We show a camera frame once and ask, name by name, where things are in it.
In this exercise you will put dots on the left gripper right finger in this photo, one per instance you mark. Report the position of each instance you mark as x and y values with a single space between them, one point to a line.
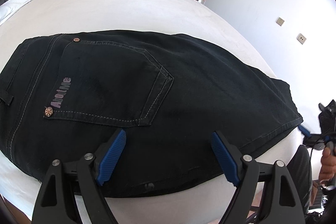
229 158

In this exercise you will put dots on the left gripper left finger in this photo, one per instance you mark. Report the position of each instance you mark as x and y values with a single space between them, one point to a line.
107 156

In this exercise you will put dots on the black denim pants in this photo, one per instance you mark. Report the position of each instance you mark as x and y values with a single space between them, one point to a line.
64 95

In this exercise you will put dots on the person's right hand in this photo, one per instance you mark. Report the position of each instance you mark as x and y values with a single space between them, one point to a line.
328 162

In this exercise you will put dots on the person's leg black trousers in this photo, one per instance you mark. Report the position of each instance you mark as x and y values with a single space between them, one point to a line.
299 168

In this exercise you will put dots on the white flat pillow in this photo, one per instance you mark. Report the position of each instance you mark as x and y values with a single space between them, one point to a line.
10 7

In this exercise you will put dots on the lower wall socket plate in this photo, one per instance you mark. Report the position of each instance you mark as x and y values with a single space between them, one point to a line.
301 38

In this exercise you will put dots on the upper wall switch plate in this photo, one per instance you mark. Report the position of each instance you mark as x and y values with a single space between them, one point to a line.
280 21

